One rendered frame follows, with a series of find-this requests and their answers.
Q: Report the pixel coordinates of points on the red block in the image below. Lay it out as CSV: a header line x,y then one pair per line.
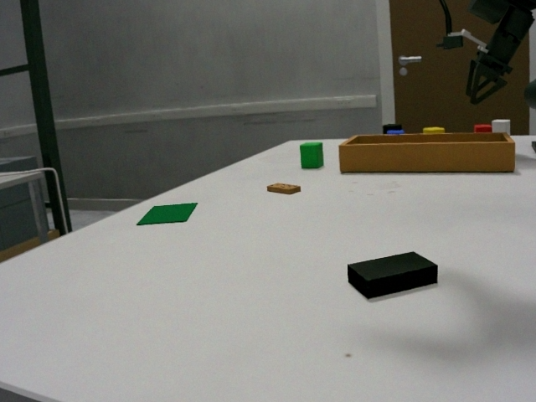
x,y
482,128

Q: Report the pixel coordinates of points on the wooden tray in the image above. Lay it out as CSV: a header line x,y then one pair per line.
x,y
445,152

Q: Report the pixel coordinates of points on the yellow block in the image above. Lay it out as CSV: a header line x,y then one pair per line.
x,y
434,130

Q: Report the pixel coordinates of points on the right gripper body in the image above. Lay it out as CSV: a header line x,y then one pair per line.
x,y
499,49

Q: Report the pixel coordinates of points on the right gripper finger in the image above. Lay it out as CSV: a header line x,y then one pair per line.
x,y
499,83
470,77

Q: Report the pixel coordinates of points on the white block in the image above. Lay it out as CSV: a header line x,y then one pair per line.
x,y
501,126

